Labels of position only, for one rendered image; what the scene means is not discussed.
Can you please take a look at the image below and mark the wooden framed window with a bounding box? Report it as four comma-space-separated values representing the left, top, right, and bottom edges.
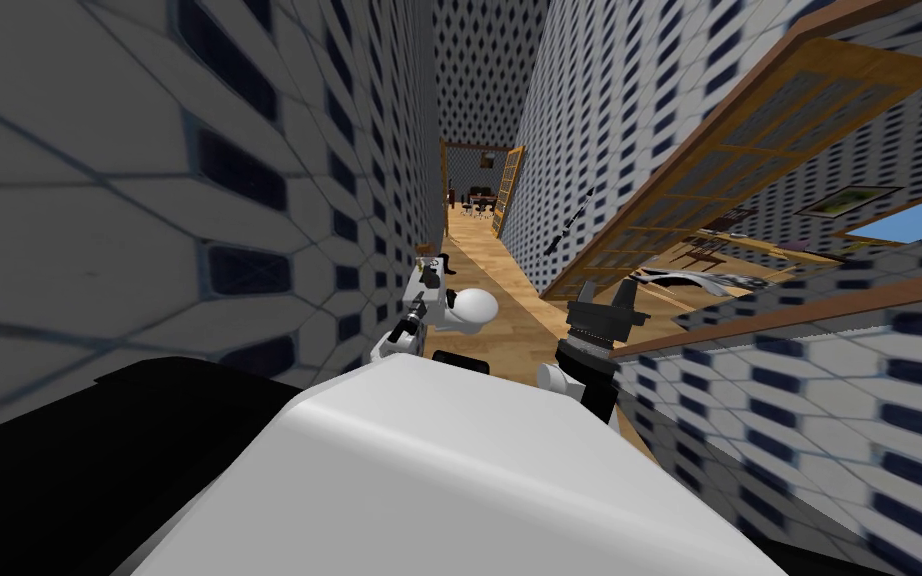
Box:
832, 182, 922, 246

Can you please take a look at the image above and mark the dark wooden chair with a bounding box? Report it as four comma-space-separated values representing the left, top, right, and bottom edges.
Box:
678, 242, 728, 271

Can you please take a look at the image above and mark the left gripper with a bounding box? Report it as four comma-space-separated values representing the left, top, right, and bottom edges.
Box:
417, 254, 458, 291

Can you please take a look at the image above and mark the large wooden glazed door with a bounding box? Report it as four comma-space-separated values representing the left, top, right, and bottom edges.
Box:
539, 35, 922, 302

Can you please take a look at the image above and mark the dark dining table with chairs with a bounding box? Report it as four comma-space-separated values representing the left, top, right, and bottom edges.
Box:
448, 185, 502, 220

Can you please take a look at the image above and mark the black and white rug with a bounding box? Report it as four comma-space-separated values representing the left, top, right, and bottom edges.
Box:
635, 266, 778, 299

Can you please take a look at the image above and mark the framed wall picture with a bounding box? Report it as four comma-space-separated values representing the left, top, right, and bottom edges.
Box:
795, 184, 904, 220

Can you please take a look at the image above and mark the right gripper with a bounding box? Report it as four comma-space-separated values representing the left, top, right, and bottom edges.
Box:
564, 276, 651, 349

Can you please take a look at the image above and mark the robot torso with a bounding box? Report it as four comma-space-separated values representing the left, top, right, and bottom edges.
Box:
131, 349, 792, 576

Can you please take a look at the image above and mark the small wooden glazed door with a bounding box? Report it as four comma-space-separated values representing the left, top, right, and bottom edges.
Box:
490, 144, 527, 240

